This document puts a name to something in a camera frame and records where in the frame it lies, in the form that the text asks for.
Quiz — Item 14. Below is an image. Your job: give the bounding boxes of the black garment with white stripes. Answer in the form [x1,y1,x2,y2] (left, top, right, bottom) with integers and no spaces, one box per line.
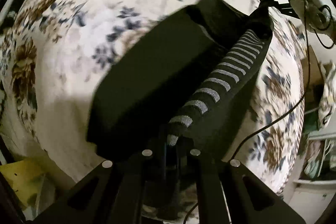
[85,0,274,221]

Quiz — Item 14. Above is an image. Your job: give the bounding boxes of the chair with clothes pile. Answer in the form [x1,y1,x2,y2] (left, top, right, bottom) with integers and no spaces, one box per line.
[300,62,335,181]

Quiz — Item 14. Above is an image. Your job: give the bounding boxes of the yellow cardboard piece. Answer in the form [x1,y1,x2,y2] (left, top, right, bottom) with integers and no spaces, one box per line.
[1,159,46,207]

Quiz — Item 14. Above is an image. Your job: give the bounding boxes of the brown cardboard box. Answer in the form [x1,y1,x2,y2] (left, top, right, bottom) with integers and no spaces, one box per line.
[301,46,324,113]

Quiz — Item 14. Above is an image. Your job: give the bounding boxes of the floral bed blanket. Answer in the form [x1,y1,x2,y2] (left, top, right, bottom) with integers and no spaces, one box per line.
[1,0,303,193]

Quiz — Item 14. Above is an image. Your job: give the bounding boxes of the black cable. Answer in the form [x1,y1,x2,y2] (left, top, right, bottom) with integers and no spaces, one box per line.
[182,0,334,224]

